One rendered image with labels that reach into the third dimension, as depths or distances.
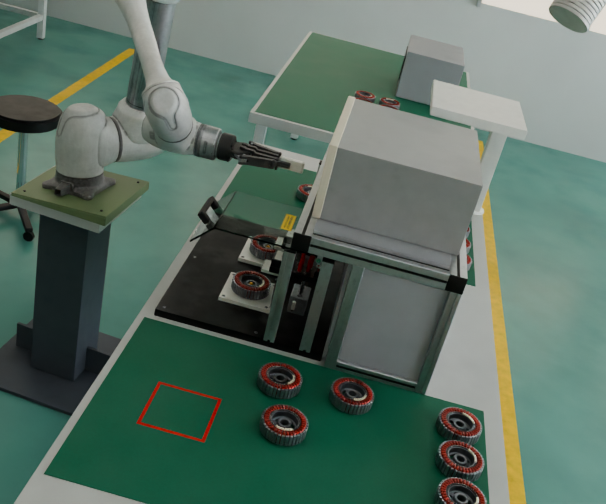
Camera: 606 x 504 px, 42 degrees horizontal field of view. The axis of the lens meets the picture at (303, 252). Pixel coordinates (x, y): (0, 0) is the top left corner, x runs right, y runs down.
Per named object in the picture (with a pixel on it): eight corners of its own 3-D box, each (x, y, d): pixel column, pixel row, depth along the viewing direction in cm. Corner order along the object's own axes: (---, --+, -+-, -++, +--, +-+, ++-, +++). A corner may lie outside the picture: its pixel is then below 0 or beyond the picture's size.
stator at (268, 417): (261, 410, 192) (264, 398, 190) (306, 419, 193) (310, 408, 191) (256, 442, 182) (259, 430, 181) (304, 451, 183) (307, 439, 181)
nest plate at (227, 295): (217, 300, 226) (218, 296, 225) (230, 275, 239) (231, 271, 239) (268, 314, 225) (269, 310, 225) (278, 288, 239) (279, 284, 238)
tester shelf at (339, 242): (290, 248, 198) (293, 232, 196) (326, 154, 258) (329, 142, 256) (462, 295, 197) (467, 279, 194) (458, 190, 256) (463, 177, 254)
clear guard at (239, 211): (189, 241, 204) (192, 221, 201) (213, 204, 225) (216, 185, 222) (312, 275, 202) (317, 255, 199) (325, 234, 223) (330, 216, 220)
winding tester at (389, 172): (311, 217, 206) (329, 144, 196) (332, 158, 244) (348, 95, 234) (458, 256, 204) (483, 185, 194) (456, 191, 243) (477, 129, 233)
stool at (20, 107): (-58, 218, 376) (-58, 106, 350) (-5, 179, 420) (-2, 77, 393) (52, 248, 374) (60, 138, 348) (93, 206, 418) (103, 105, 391)
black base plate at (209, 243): (153, 315, 217) (154, 308, 216) (214, 218, 273) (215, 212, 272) (320, 361, 215) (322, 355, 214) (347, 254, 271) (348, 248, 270)
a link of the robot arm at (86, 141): (47, 163, 267) (47, 99, 257) (98, 157, 278) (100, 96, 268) (66, 181, 256) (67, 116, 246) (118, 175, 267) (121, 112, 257)
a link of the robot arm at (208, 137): (192, 160, 215) (213, 166, 215) (197, 129, 211) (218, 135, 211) (201, 149, 223) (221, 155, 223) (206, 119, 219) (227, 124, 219)
